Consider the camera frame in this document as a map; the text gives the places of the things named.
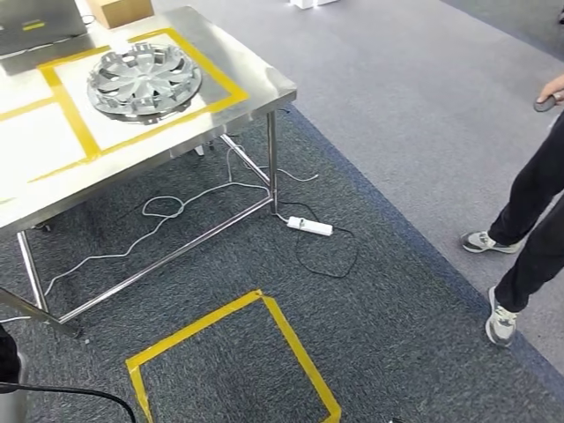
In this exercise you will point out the brown cardboard box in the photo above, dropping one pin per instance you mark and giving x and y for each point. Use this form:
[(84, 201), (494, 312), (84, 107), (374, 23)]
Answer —
[(118, 11)]

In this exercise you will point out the black round remote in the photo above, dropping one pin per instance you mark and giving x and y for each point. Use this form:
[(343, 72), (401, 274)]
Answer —
[(544, 106)]

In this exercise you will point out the grey laptop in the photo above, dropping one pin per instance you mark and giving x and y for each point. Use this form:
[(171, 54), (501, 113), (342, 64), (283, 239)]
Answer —
[(39, 23)]

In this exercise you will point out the white power strip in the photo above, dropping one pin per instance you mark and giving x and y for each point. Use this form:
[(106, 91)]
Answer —
[(310, 226)]

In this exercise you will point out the yellow tape double rectangle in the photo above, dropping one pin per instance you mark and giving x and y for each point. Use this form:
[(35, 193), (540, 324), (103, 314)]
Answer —
[(74, 117)]

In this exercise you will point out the yellow floor tape square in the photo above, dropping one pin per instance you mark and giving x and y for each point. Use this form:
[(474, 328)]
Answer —
[(198, 327)]

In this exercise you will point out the standing person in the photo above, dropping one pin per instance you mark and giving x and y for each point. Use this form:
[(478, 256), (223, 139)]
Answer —
[(528, 192)]

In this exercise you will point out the white stepped platform with lights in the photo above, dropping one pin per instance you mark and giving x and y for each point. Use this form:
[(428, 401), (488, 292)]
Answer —
[(308, 3)]

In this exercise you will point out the silver wheel hubcap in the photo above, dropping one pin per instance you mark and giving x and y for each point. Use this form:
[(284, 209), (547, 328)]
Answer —
[(145, 82)]

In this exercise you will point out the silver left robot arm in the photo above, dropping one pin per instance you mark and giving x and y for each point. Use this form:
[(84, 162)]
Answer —
[(7, 362)]

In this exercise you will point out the stainless steel table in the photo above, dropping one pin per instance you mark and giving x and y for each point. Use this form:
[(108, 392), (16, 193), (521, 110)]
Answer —
[(260, 82)]

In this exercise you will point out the person's hand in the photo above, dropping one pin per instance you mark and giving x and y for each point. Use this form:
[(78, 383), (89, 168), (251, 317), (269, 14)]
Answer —
[(556, 90)]

